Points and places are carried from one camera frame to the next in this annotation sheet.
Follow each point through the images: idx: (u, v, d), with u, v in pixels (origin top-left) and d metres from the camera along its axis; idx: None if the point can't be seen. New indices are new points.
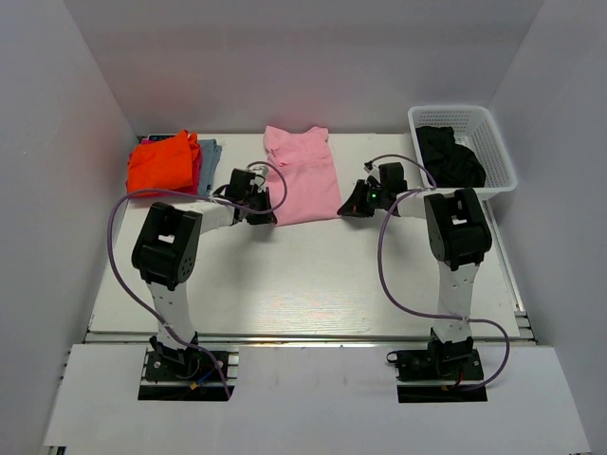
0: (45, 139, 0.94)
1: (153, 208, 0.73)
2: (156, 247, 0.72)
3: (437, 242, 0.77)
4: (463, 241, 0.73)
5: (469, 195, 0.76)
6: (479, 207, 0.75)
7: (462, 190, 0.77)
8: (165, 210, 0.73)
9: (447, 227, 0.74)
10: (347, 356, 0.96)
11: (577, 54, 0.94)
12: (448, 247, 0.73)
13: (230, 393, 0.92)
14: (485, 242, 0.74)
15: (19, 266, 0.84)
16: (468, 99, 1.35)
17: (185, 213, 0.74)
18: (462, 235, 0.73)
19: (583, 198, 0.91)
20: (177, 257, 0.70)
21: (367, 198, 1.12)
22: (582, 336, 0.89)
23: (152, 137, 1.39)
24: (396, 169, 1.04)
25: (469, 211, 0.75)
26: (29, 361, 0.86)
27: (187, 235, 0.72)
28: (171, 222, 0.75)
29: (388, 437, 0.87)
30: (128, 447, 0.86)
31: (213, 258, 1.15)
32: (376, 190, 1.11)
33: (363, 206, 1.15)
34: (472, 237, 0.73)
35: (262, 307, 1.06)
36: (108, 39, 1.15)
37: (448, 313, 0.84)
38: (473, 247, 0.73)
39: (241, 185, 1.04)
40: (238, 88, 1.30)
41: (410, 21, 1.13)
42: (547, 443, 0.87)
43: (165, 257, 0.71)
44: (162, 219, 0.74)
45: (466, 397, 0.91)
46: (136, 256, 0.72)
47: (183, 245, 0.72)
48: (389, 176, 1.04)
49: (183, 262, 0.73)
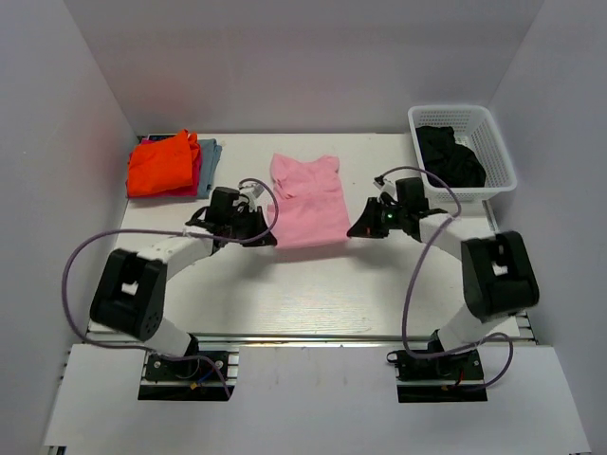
0: (45, 139, 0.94)
1: (112, 256, 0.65)
2: (117, 301, 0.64)
3: (473, 293, 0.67)
4: (505, 297, 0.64)
5: (514, 243, 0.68)
6: (524, 257, 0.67)
7: (506, 235, 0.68)
8: (126, 258, 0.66)
9: (490, 280, 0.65)
10: (347, 355, 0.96)
11: (578, 54, 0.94)
12: (489, 303, 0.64)
13: (230, 393, 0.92)
14: (529, 298, 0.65)
15: (19, 266, 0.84)
16: (468, 99, 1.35)
17: (150, 263, 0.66)
18: (505, 292, 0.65)
19: (584, 198, 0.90)
20: (139, 313, 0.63)
21: (382, 218, 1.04)
22: (582, 336, 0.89)
23: (152, 137, 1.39)
24: (415, 186, 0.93)
25: (515, 264, 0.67)
26: (29, 361, 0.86)
27: (151, 288, 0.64)
28: (133, 269, 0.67)
29: (388, 437, 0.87)
30: (128, 448, 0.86)
31: (198, 280, 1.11)
32: (392, 209, 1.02)
33: (377, 227, 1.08)
34: (517, 293, 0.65)
35: (260, 309, 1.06)
36: (108, 39, 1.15)
37: (461, 341, 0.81)
38: (517, 303, 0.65)
39: (225, 209, 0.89)
40: (238, 88, 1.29)
41: (410, 21, 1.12)
42: (547, 443, 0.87)
43: (126, 312, 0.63)
44: (123, 267, 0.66)
45: (467, 396, 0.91)
46: (93, 311, 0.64)
47: (147, 300, 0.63)
48: (407, 194, 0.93)
49: (148, 316, 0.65)
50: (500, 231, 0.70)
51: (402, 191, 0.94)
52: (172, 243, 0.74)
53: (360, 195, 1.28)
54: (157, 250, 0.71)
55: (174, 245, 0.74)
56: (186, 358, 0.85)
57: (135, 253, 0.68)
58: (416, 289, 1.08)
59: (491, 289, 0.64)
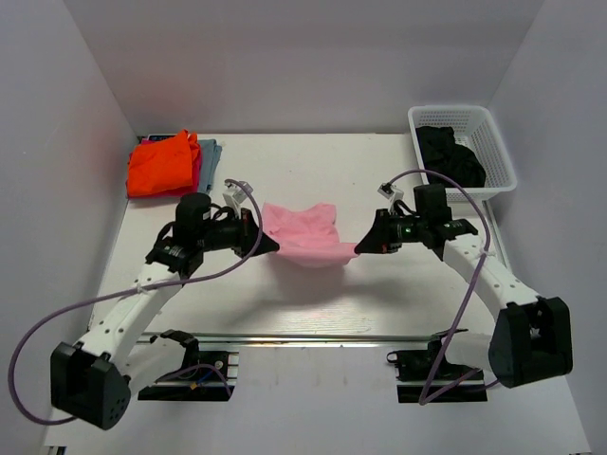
0: (45, 138, 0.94)
1: (54, 356, 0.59)
2: (74, 400, 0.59)
3: (503, 359, 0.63)
4: (538, 373, 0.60)
5: (559, 318, 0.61)
6: (565, 332, 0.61)
7: (552, 304, 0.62)
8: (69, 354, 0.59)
9: (527, 356, 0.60)
10: (347, 357, 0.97)
11: (577, 54, 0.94)
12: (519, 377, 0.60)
13: (230, 393, 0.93)
14: (562, 370, 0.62)
15: (19, 266, 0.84)
16: (468, 99, 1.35)
17: (95, 360, 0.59)
18: (539, 367, 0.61)
19: (584, 198, 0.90)
20: (99, 414, 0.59)
21: (398, 232, 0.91)
22: (582, 336, 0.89)
23: (152, 137, 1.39)
24: (438, 193, 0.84)
25: (554, 336, 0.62)
26: (29, 361, 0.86)
27: (98, 390, 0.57)
28: (83, 359, 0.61)
29: (387, 438, 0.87)
30: (127, 448, 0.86)
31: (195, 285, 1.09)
32: (410, 224, 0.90)
33: (395, 243, 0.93)
34: (552, 368, 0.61)
35: (259, 310, 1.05)
36: (108, 39, 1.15)
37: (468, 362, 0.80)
38: (548, 376, 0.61)
39: (193, 227, 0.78)
40: (238, 88, 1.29)
41: (410, 20, 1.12)
42: (548, 443, 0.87)
43: (86, 411, 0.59)
44: (70, 365, 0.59)
45: (467, 397, 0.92)
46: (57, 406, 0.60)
47: (99, 397, 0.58)
48: (429, 203, 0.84)
49: (110, 408, 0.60)
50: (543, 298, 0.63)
51: (421, 199, 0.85)
52: (124, 313, 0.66)
53: (360, 195, 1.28)
54: (106, 332, 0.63)
55: (128, 312, 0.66)
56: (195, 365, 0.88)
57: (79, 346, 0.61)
58: (413, 298, 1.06)
59: (524, 364, 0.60)
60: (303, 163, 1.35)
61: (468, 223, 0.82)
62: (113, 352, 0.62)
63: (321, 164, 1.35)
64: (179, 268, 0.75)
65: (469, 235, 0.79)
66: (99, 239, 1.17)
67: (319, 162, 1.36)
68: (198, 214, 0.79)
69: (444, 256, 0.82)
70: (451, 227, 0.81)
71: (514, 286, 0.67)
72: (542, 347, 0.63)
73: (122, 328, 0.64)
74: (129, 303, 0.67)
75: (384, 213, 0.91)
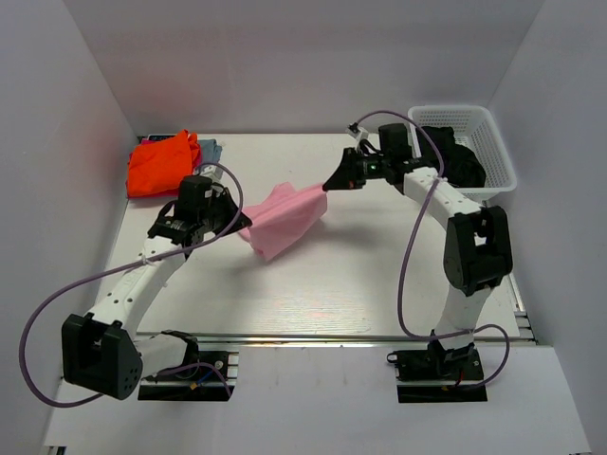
0: (45, 139, 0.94)
1: (64, 330, 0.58)
2: (86, 372, 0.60)
3: (454, 267, 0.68)
4: (484, 271, 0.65)
5: (497, 217, 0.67)
6: (505, 230, 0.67)
7: (490, 209, 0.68)
8: (82, 327, 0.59)
9: (473, 255, 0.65)
10: (346, 356, 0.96)
11: (576, 55, 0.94)
12: (468, 279, 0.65)
13: (230, 392, 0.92)
14: (505, 268, 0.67)
15: (18, 265, 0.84)
16: (468, 99, 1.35)
17: (107, 330, 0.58)
18: (485, 266, 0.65)
19: (583, 197, 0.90)
20: (116, 383, 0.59)
21: (364, 170, 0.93)
22: (583, 336, 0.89)
23: (152, 137, 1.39)
24: (400, 134, 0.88)
25: (494, 240, 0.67)
26: (29, 360, 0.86)
27: (114, 359, 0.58)
28: (94, 331, 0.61)
29: (388, 437, 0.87)
30: (128, 447, 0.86)
31: (193, 282, 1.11)
32: (376, 160, 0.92)
33: (360, 179, 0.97)
34: (495, 266, 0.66)
35: (262, 308, 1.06)
36: (107, 39, 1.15)
37: (453, 329, 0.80)
38: (492, 273, 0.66)
39: (194, 203, 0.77)
40: (238, 88, 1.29)
41: (410, 21, 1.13)
42: (548, 443, 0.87)
43: (101, 381, 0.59)
44: (82, 336, 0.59)
45: (467, 397, 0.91)
46: (70, 379, 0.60)
47: (113, 369, 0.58)
48: (392, 141, 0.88)
49: (126, 376, 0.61)
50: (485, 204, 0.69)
51: (386, 138, 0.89)
52: (131, 283, 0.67)
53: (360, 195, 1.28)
54: (115, 302, 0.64)
55: (134, 282, 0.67)
56: (193, 365, 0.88)
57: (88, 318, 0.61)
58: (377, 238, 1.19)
59: (471, 263, 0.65)
60: (303, 164, 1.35)
61: (426, 161, 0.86)
62: (123, 320, 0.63)
63: (321, 163, 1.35)
64: (183, 241, 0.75)
65: (425, 168, 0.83)
66: (99, 238, 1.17)
67: (319, 161, 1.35)
68: (201, 191, 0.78)
69: (404, 191, 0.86)
70: (411, 165, 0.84)
71: (460, 202, 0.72)
72: (487, 251, 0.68)
73: (129, 300, 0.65)
74: (135, 276, 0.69)
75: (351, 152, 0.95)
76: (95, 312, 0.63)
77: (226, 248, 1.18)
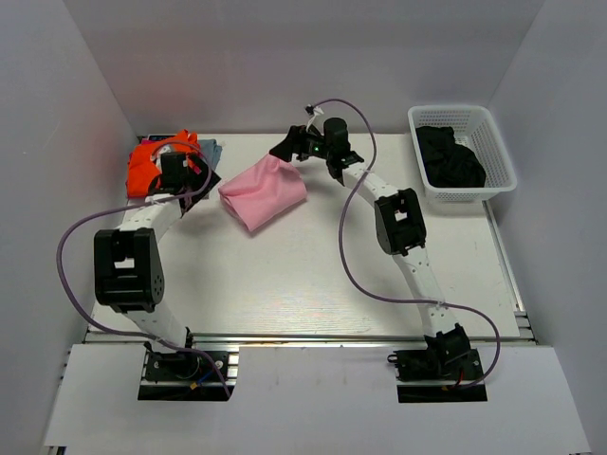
0: (45, 139, 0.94)
1: (98, 239, 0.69)
2: (119, 280, 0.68)
3: (384, 240, 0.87)
4: (404, 234, 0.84)
5: (410, 196, 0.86)
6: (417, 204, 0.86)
7: (403, 190, 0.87)
8: (113, 235, 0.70)
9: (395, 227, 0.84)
10: (347, 356, 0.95)
11: (577, 55, 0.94)
12: (394, 243, 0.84)
13: (229, 393, 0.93)
14: (422, 231, 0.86)
15: (18, 265, 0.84)
16: (468, 99, 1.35)
17: (136, 232, 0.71)
18: (404, 234, 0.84)
19: (583, 197, 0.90)
20: (147, 280, 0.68)
21: (309, 146, 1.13)
22: (583, 336, 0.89)
23: (152, 137, 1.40)
24: (342, 136, 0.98)
25: (412, 212, 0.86)
26: (29, 360, 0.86)
27: (146, 254, 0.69)
28: (123, 245, 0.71)
29: (388, 438, 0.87)
30: (129, 447, 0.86)
31: (188, 278, 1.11)
32: (320, 143, 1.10)
33: (305, 153, 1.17)
34: (413, 232, 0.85)
35: (261, 308, 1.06)
36: (108, 39, 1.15)
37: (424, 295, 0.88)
38: (413, 238, 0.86)
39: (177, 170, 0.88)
40: (238, 88, 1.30)
41: (410, 21, 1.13)
42: (547, 444, 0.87)
43: (132, 288, 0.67)
44: (113, 246, 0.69)
45: (466, 396, 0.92)
46: (101, 294, 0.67)
47: (146, 266, 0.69)
48: (334, 142, 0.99)
49: (154, 280, 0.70)
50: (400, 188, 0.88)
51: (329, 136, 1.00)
52: (148, 210, 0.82)
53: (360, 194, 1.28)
54: (137, 222, 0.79)
55: (151, 211, 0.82)
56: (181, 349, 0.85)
57: (119, 230, 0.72)
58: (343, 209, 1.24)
59: (395, 233, 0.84)
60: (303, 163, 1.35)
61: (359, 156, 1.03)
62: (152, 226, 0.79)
63: (321, 163, 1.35)
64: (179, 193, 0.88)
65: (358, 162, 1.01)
66: None
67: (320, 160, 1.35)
68: (180, 159, 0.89)
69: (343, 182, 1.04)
70: (346, 162, 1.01)
71: (382, 188, 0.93)
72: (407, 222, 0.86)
73: (146, 225, 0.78)
74: (147, 209, 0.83)
75: (301, 131, 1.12)
76: (121, 225, 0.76)
77: (223, 244, 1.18)
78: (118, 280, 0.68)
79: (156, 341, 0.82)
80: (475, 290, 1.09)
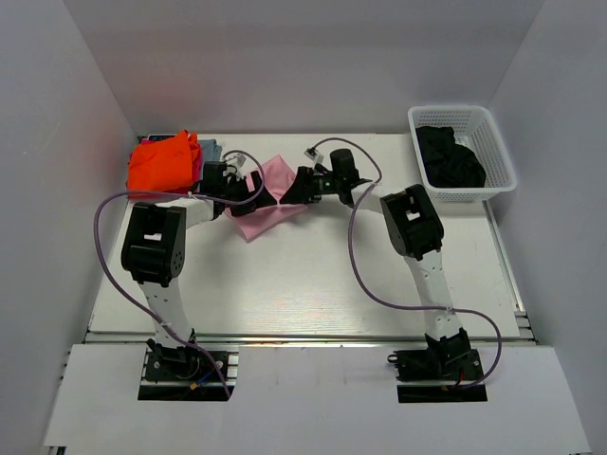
0: (45, 138, 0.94)
1: (136, 209, 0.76)
2: (143, 248, 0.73)
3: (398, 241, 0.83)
4: (418, 233, 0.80)
5: (418, 191, 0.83)
6: (430, 201, 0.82)
7: (411, 188, 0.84)
8: (148, 209, 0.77)
9: (405, 224, 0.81)
10: (347, 355, 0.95)
11: (577, 55, 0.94)
12: (407, 243, 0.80)
13: (230, 393, 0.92)
14: (438, 230, 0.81)
15: (18, 264, 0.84)
16: (468, 99, 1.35)
17: (170, 209, 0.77)
18: (419, 232, 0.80)
19: (583, 197, 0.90)
20: (168, 252, 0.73)
21: (320, 187, 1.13)
22: (582, 336, 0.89)
23: (152, 137, 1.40)
24: (349, 162, 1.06)
25: (423, 210, 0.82)
26: (29, 360, 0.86)
27: (174, 229, 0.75)
28: (155, 219, 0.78)
29: (388, 437, 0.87)
30: (129, 447, 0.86)
31: (193, 294, 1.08)
32: (329, 179, 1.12)
33: (317, 194, 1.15)
34: (428, 230, 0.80)
35: (266, 310, 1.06)
36: (108, 39, 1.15)
37: (432, 303, 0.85)
38: (430, 238, 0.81)
39: (214, 178, 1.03)
40: (239, 88, 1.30)
41: (410, 21, 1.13)
42: (548, 444, 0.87)
43: (154, 258, 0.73)
44: (145, 219, 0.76)
45: (467, 397, 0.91)
46: (125, 257, 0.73)
47: (172, 241, 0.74)
48: (342, 168, 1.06)
49: (175, 255, 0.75)
50: (409, 187, 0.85)
51: (338, 165, 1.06)
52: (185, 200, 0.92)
53: None
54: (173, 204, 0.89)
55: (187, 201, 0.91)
56: (186, 343, 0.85)
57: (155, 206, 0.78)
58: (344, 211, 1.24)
59: (409, 232, 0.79)
60: (303, 163, 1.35)
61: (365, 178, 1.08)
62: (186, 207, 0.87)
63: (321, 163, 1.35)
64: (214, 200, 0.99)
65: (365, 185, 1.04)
66: (102, 230, 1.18)
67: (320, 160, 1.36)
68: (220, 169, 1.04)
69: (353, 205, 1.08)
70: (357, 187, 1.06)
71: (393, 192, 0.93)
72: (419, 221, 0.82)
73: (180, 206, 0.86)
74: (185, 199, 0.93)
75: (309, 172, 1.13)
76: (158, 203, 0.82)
77: (224, 257, 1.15)
78: (142, 248, 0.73)
79: (159, 326, 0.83)
80: (474, 290, 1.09)
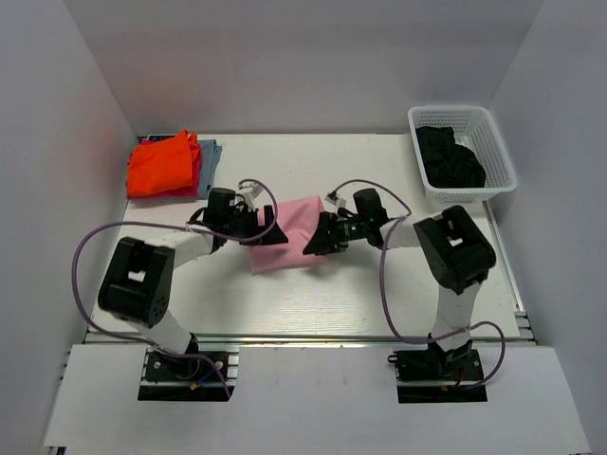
0: (45, 138, 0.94)
1: (119, 244, 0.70)
2: (121, 290, 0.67)
3: (441, 270, 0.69)
4: (467, 260, 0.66)
5: (458, 214, 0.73)
6: (472, 225, 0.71)
7: (450, 209, 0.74)
8: (134, 245, 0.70)
9: (449, 248, 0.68)
10: (347, 356, 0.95)
11: (576, 56, 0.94)
12: (453, 271, 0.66)
13: (230, 393, 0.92)
14: (490, 258, 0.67)
15: (19, 264, 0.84)
16: (468, 99, 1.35)
17: (156, 248, 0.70)
18: (468, 258, 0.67)
19: (584, 198, 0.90)
20: (147, 297, 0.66)
21: (345, 231, 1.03)
22: (583, 336, 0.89)
23: (152, 137, 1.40)
24: (375, 201, 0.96)
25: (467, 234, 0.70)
26: (29, 360, 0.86)
27: (156, 273, 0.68)
28: (141, 257, 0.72)
29: (388, 437, 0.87)
30: (129, 448, 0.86)
31: (197, 323, 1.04)
32: (355, 222, 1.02)
33: (343, 242, 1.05)
34: (477, 256, 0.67)
35: (273, 326, 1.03)
36: (108, 39, 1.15)
37: (450, 329, 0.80)
38: (479, 267, 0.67)
39: (220, 209, 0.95)
40: (239, 88, 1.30)
41: (409, 22, 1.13)
42: (548, 444, 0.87)
43: (132, 301, 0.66)
44: (130, 257, 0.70)
45: (467, 397, 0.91)
46: (102, 297, 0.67)
47: (154, 284, 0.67)
48: (367, 208, 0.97)
49: (157, 300, 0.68)
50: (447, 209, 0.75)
51: (362, 204, 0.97)
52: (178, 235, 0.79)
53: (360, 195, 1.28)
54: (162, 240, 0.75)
55: (180, 236, 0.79)
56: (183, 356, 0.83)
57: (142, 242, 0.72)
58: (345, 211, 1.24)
59: (454, 259, 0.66)
60: (303, 163, 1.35)
61: None
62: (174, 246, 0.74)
63: (321, 163, 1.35)
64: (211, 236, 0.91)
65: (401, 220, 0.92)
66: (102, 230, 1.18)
67: (320, 161, 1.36)
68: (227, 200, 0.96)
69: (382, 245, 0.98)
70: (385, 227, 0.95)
71: None
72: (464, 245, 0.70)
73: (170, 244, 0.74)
74: (180, 233, 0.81)
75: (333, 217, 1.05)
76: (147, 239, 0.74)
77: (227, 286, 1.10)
78: (121, 289, 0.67)
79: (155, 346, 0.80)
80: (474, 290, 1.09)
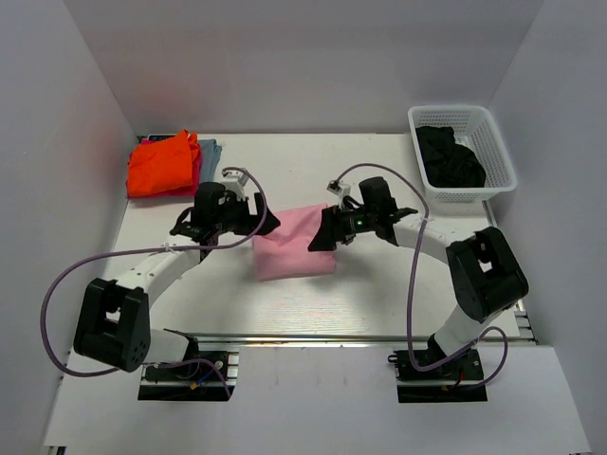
0: (45, 138, 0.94)
1: (89, 288, 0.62)
2: (98, 339, 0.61)
3: (469, 299, 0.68)
4: (498, 292, 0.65)
5: (494, 238, 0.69)
6: (505, 249, 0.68)
7: (485, 232, 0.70)
8: (105, 287, 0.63)
9: (483, 281, 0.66)
10: (347, 356, 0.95)
11: (576, 56, 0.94)
12: (485, 304, 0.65)
13: (230, 393, 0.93)
14: (521, 289, 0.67)
15: (18, 264, 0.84)
16: (468, 99, 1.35)
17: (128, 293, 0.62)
18: (500, 292, 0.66)
19: (584, 198, 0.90)
20: (123, 350, 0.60)
21: (351, 225, 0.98)
22: (583, 336, 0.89)
23: (152, 137, 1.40)
24: (382, 190, 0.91)
25: (500, 261, 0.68)
26: (28, 360, 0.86)
27: (129, 323, 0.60)
28: (116, 298, 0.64)
29: (388, 437, 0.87)
30: (129, 447, 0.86)
31: (197, 327, 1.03)
32: (360, 215, 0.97)
33: (350, 234, 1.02)
34: (508, 288, 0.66)
35: (274, 329, 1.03)
36: (108, 39, 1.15)
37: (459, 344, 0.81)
38: (509, 298, 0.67)
39: (208, 210, 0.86)
40: (239, 88, 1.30)
41: (409, 22, 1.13)
42: (548, 444, 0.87)
43: (109, 352, 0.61)
44: (103, 300, 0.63)
45: (466, 397, 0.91)
46: (78, 345, 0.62)
47: (128, 336, 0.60)
48: (374, 196, 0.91)
49: (135, 347, 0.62)
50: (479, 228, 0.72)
51: (370, 194, 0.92)
52: (156, 263, 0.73)
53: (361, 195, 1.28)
54: (137, 274, 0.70)
55: (156, 263, 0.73)
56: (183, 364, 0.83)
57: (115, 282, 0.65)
58: None
59: (487, 292, 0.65)
60: (303, 164, 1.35)
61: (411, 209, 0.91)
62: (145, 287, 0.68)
63: (321, 164, 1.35)
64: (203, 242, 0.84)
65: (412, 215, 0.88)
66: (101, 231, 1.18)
67: (321, 161, 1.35)
68: (215, 199, 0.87)
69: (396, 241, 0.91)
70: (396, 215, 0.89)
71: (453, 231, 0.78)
72: (495, 273, 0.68)
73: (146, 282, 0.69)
74: (158, 257, 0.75)
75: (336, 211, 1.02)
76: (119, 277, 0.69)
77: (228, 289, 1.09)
78: (97, 338, 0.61)
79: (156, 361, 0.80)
80: None
